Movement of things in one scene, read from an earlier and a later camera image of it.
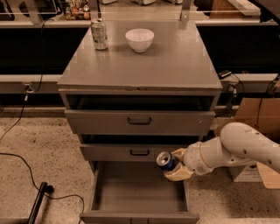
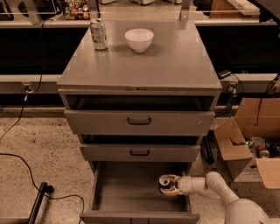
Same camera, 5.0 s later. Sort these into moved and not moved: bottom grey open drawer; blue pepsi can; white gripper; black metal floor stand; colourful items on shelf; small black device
Moved: white gripper; blue pepsi can
Not moved: small black device; bottom grey open drawer; black metal floor stand; colourful items on shelf
